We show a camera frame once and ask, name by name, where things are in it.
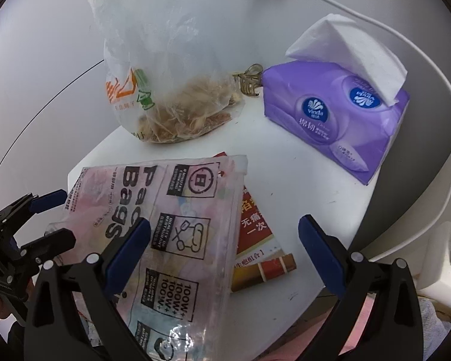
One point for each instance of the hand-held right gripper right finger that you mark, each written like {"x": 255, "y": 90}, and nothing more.
{"x": 321, "y": 255}

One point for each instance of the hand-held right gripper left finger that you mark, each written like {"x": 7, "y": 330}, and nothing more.
{"x": 129, "y": 248}

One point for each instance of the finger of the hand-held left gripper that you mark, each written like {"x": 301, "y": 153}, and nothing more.
{"x": 49, "y": 199}
{"x": 58, "y": 240}

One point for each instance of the red cardboard box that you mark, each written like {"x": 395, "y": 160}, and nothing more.
{"x": 259, "y": 240}

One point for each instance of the clear printed zip bag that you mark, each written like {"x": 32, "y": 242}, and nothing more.
{"x": 195, "y": 233}

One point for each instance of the pink cloth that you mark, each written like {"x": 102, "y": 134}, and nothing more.
{"x": 308, "y": 331}

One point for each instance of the white furniture piece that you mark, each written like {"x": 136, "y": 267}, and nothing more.
{"x": 443, "y": 270}

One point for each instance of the purple tissue pack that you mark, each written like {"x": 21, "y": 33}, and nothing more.
{"x": 304, "y": 128}

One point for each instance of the grey towel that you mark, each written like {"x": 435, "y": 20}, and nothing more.
{"x": 434, "y": 323}

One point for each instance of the clear plastic bag with scraps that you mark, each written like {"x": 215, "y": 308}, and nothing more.
{"x": 165, "y": 64}

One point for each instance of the gold hair claw clip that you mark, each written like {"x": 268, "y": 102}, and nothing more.
{"x": 248, "y": 82}

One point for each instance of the white tissue sheet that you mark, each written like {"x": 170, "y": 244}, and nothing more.
{"x": 345, "y": 49}

